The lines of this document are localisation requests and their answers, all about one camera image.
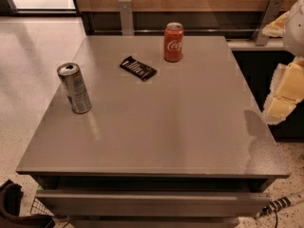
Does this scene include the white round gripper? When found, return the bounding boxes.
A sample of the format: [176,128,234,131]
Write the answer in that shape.
[262,0,304,125]

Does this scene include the red coke can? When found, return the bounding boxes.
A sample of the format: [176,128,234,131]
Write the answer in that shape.
[163,22,183,62]

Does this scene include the silver blue energy drink can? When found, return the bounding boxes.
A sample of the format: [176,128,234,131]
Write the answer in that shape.
[57,63,92,114]

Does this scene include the black snack bar wrapper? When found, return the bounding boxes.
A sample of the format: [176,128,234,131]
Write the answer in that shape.
[120,56,157,82]

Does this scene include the grey drawer cabinet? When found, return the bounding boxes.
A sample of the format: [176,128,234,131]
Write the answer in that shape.
[17,36,289,228]

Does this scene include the grey cabinet drawer front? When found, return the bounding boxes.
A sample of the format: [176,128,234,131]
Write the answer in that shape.
[36,190,270,218]

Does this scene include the dark brown curved object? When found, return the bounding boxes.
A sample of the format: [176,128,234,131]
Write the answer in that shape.
[0,180,55,228]

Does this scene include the right metal wall bracket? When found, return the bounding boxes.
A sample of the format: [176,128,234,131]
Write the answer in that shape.
[252,0,284,47]

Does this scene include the metal wall bracket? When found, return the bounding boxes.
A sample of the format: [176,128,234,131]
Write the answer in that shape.
[119,0,134,36]
[252,0,284,47]

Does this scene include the striped white black cable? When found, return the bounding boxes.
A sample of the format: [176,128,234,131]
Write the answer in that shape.
[254,191,304,220]

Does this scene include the left metal wall bracket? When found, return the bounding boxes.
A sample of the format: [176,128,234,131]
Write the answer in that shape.
[119,0,134,36]

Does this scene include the black wire basket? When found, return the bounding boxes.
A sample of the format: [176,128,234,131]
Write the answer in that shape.
[29,198,53,217]

